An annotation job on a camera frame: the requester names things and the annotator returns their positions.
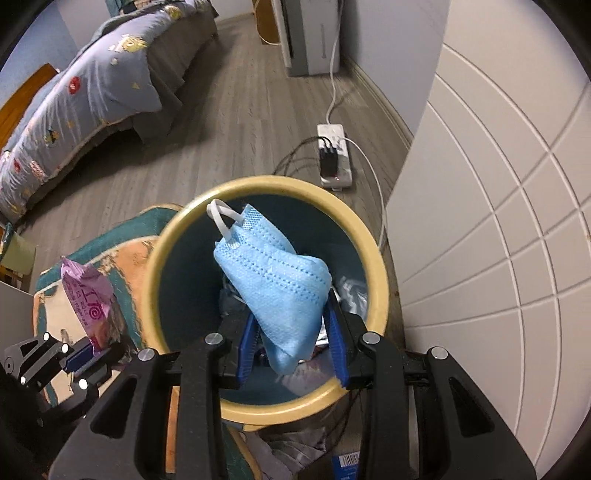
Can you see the blue face mask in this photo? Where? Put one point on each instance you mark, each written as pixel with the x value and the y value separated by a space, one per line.
pixel 272 286

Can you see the green round tin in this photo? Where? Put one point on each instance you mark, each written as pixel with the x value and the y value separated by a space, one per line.
pixel 21 254

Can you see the black plug adapter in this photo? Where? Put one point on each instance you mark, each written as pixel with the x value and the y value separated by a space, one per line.
pixel 328 157

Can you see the bed with blue quilt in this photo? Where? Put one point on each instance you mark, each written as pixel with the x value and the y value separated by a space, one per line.
pixel 92 78

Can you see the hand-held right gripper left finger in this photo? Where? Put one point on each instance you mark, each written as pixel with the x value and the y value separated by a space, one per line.
pixel 246 350

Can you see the white air purifier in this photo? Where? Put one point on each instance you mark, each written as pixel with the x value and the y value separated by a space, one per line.
pixel 309 37

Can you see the pink plastic packet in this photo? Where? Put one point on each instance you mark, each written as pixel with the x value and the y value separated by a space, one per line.
pixel 87 300

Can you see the brown wooden cabinet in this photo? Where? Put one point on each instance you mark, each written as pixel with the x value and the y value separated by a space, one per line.
pixel 268 21

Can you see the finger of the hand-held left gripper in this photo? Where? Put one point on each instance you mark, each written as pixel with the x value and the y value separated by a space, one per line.
pixel 99 369
pixel 78 357

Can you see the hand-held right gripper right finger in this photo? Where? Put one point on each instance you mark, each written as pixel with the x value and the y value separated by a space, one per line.
pixel 336 350

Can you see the white panelled wardrobe door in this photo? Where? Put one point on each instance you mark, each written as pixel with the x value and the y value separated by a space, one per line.
pixel 485 230

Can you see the silver foil wrapper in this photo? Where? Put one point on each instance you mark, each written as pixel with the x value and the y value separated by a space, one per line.
pixel 351 293

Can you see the grey crumpled plastic bag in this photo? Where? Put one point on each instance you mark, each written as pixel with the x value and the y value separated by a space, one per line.
pixel 286 450

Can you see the yellow rimmed teal trash can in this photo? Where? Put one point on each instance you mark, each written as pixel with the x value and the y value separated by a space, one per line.
pixel 184 286

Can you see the wooden bed headboard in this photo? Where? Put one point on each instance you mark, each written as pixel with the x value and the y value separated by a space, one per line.
pixel 23 99

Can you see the white power strip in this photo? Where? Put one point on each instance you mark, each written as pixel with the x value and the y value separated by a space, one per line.
pixel 347 157

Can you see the teal orange patterned mat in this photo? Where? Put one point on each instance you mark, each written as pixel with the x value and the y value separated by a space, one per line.
pixel 120 258

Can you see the blue barcode packet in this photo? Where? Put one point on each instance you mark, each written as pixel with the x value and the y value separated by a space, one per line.
pixel 346 464

